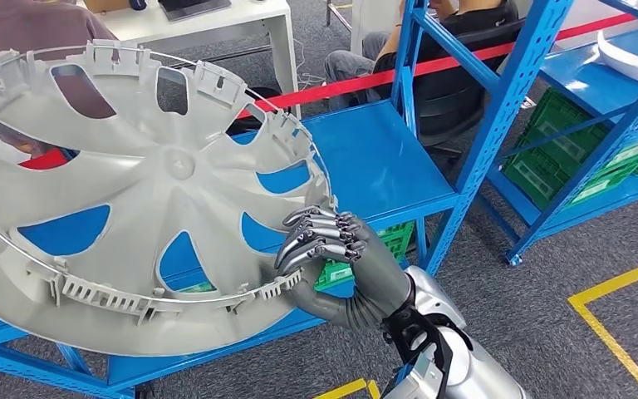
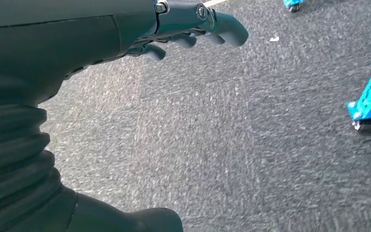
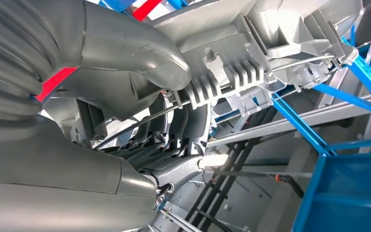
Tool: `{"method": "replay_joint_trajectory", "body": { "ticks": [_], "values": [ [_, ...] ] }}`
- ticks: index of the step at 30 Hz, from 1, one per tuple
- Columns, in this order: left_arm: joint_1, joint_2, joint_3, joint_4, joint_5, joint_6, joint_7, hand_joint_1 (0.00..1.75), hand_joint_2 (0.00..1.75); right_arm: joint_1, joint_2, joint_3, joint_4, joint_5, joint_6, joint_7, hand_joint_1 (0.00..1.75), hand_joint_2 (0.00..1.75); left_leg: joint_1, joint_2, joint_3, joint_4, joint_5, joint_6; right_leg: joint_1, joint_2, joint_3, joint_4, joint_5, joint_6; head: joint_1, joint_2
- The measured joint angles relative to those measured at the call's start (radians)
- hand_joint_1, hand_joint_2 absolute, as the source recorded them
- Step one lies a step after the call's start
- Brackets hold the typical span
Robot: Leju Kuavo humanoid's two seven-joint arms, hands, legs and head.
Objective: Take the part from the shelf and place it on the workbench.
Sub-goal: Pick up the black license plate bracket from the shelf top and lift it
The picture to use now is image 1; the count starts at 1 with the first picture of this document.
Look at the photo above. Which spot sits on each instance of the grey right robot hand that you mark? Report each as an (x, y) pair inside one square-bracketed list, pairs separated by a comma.
[(379, 270)]

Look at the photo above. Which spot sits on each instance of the silver plastic wheel hubcap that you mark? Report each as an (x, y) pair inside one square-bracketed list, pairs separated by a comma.
[(176, 165)]

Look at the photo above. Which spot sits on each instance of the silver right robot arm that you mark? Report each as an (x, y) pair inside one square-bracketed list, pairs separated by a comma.
[(434, 297)]

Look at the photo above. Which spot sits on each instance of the blue metal shelf rack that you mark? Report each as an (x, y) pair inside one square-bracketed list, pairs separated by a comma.
[(374, 160), (616, 99)]

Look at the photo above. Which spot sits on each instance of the white curved plastic part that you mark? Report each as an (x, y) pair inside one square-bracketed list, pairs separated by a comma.
[(627, 60)]

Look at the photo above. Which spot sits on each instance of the yellow floor tape square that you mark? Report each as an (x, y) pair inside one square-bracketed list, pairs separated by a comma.
[(616, 279), (341, 390)]

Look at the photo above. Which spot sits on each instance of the black office chair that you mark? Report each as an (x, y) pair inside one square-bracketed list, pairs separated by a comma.
[(451, 99)]

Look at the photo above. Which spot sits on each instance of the red barrier belt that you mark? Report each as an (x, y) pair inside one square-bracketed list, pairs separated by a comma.
[(352, 81)]

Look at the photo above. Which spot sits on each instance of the black round stool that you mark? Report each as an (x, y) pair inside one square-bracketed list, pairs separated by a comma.
[(244, 125)]

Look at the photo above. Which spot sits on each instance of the person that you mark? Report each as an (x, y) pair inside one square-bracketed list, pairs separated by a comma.
[(352, 63), (22, 27)]

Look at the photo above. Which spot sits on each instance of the white cabinet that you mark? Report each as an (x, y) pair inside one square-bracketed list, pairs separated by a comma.
[(374, 22)]

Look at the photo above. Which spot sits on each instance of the white desk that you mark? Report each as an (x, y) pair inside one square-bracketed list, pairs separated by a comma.
[(258, 19)]

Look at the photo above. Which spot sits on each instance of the grey laptop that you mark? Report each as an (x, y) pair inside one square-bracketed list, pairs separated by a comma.
[(192, 6)]

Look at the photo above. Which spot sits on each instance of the brown cardboard box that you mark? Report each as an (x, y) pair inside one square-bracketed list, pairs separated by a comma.
[(107, 4)]

